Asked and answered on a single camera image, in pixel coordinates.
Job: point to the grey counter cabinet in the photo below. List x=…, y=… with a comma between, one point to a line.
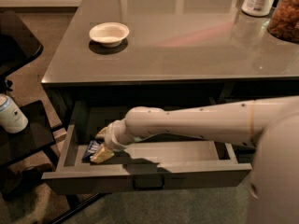
x=179, y=53

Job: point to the dark shoe on floor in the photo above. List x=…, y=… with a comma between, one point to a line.
x=14, y=185

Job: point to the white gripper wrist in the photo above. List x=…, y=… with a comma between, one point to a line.
x=111, y=137

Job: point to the open grey top drawer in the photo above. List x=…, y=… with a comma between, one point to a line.
x=184, y=163

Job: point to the glass jar of snacks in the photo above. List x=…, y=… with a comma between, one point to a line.
x=284, y=23

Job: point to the metal drawer handle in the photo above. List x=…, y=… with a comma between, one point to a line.
x=148, y=183

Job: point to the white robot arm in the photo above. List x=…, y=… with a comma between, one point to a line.
x=271, y=126

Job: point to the blue rxbar blueberry bar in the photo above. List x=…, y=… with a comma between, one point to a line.
x=91, y=149

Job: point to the white can with label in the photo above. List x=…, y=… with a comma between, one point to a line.
x=11, y=117

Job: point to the white paper bowl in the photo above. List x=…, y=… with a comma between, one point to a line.
x=109, y=34

